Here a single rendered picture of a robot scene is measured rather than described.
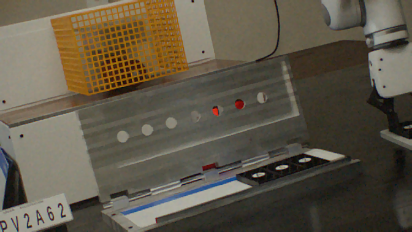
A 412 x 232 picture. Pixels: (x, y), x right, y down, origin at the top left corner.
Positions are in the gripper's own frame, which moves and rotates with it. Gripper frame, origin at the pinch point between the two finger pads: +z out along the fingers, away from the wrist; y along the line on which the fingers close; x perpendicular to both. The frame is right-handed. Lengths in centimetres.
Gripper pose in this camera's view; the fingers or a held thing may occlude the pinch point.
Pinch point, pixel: (408, 119)
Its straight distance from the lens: 165.2
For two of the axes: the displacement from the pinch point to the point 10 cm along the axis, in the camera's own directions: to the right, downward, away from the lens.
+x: -1.3, 0.6, 9.9
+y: 9.6, -2.3, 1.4
